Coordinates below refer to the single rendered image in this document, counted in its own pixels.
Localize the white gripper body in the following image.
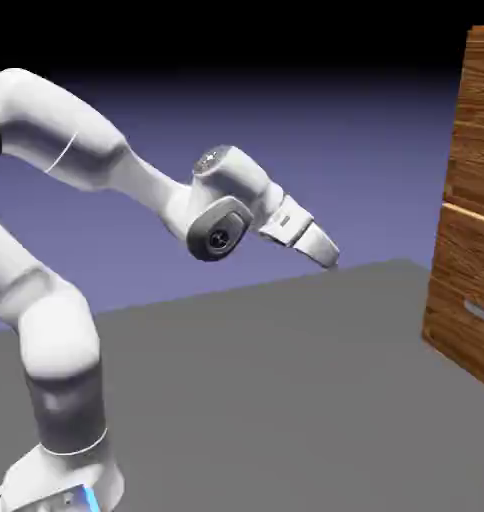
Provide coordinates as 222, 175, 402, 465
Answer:
292, 221, 341, 269

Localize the wooden drawer front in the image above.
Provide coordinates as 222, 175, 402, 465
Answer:
423, 202, 484, 391
442, 118, 484, 222

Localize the silver drawer handle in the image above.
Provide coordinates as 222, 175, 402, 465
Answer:
464, 299, 484, 328

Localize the wooden cabinet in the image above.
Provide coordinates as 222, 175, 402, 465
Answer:
420, 24, 484, 394

